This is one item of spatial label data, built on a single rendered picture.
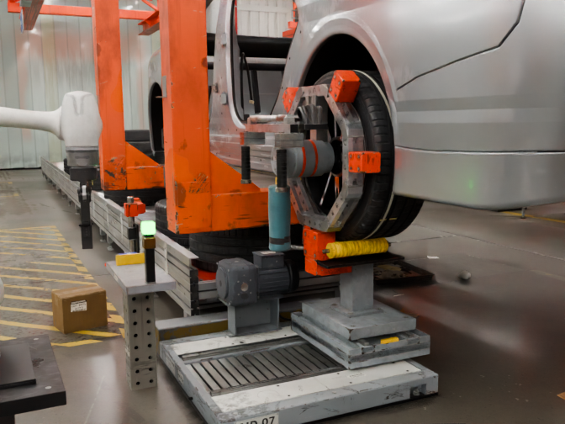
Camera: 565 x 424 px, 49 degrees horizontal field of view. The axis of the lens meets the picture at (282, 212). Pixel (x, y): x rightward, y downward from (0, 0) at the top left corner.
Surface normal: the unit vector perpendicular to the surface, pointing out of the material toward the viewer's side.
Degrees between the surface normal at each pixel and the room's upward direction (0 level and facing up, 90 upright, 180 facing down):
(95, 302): 90
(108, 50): 90
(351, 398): 90
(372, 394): 90
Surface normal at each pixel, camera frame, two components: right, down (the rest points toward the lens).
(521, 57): -0.67, 0.12
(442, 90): -0.91, 0.07
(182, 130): 0.41, 0.13
